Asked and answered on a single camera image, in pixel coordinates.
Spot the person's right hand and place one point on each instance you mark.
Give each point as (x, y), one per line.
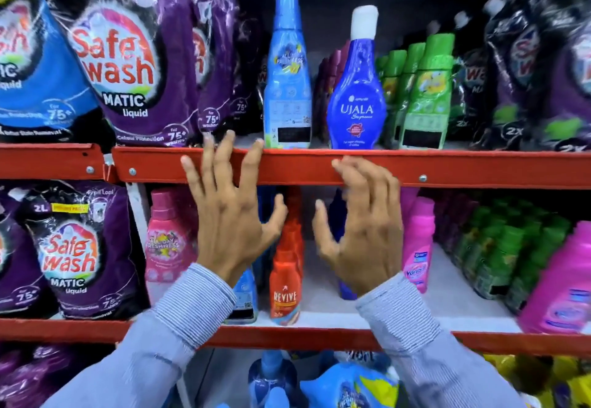
(369, 237)

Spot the purple detergent pouch yellow label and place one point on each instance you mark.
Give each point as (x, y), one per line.
(83, 255)

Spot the person's right little finger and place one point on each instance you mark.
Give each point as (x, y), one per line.
(395, 200)

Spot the blue round bottle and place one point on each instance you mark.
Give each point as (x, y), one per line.
(270, 377)

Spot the person's right middle finger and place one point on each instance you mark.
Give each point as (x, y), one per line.
(364, 174)

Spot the orange red bottle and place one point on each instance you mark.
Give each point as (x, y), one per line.
(285, 292)

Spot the black purple spout pouch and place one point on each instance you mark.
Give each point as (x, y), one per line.
(512, 66)
(572, 52)
(471, 84)

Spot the pile of yellow packets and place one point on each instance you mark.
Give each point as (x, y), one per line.
(549, 380)

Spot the light blue jug bottle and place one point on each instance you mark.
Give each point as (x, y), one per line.
(351, 387)

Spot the row of magenta bottles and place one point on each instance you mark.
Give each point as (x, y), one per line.
(452, 223)

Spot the person's left hand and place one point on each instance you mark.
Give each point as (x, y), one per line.
(228, 227)

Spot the group of green bottles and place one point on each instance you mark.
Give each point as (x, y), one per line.
(508, 255)

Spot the short red shelf rail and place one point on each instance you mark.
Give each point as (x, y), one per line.
(46, 161)

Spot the slim pink bottle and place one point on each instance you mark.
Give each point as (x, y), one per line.
(418, 246)

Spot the pink fabric conditioner bottle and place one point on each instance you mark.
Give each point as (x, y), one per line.
(168, 241)

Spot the blue detergent pouch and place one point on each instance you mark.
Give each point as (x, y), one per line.
(41, 70)

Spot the person's left forearm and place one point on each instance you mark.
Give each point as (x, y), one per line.
(152, 352)

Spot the dark blue bottle white cap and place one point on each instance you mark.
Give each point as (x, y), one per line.
(356, 98)

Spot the light blue fabric conditioner bottle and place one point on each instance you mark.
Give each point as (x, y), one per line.
(287, 80)

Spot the row of orange red bottles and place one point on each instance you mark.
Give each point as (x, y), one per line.
(293, 223)

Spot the pile of purple pouches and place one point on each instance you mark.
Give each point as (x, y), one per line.
(32, 375)

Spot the white shelf board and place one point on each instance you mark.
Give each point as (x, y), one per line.
(452, 297)

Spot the long red shelf rail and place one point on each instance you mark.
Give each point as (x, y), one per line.
(461, 167)

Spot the large purple detergent pouch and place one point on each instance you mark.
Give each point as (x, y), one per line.
(124, 61)

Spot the row of maroon bottles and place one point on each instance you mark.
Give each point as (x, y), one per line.
(328, 84)

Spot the person's left little finger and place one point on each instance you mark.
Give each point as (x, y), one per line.
(192, 181)

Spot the white shelf upright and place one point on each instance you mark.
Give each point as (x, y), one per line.
(137, 214)

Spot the small light blue bottle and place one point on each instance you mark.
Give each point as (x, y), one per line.
(244, 299)

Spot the person's left middle finger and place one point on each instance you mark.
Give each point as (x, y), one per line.
(225, 158)

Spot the person's right thumb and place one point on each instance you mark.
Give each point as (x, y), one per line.
(323, 227)

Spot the person's left thumb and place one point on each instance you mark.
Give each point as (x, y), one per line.
(278, 218)

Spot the large pink bottle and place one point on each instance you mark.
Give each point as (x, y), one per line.
(563, 287)

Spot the person's right forearm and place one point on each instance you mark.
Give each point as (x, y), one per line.
(424, 352)

